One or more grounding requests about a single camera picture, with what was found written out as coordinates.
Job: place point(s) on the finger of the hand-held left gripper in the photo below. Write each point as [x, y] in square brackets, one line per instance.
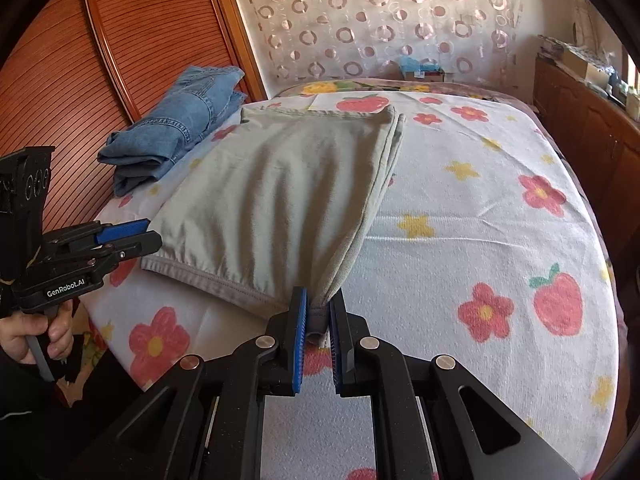
[122, 230]
[140, 244]

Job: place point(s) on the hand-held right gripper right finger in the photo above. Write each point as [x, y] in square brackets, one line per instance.
[335, 355]

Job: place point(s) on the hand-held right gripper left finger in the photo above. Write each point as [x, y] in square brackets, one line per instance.
[299, 345]

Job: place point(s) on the grey pants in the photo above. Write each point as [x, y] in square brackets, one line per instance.
[280, 200]

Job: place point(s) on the person's left forearm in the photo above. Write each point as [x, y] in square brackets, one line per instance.
[30, 410]

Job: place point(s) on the person's left hand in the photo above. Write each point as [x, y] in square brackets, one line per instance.
[60, 332]

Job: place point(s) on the folded blue jeans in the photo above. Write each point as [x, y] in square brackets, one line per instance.
[170, 125]

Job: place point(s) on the brown slatted wooden wardrobe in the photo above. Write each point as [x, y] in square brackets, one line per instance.
[100, 60]

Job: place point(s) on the bed with floral sheet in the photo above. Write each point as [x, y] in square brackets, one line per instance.
[475, 240]

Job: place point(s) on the large-flower floral bedsheet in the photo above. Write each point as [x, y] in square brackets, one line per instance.
[350, 86]

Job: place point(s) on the cardboard box with blue contents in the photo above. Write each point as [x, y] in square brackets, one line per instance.
[422, 71]

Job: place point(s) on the sheer circle-pattern curtain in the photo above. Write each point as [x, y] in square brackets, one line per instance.
[375, 20]

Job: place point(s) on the brown wooden counter cabinet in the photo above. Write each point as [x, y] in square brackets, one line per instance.
[575, 120]

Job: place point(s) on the patterned stack of cloth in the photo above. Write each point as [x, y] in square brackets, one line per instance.
[560, 46]

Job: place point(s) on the open brown cardboard box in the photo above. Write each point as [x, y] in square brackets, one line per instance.
[587, 67]

